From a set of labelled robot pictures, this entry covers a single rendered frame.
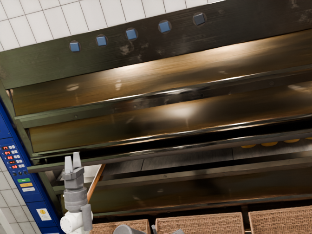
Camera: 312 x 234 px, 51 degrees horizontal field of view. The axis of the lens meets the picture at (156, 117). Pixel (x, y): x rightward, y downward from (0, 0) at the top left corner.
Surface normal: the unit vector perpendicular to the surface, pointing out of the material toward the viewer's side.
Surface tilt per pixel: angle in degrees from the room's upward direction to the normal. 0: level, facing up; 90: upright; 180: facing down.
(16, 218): 90
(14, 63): 90
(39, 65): 90
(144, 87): 70
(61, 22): 90
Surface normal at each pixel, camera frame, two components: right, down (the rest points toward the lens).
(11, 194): -0.14, 0.47
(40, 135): -0.22, 0.14
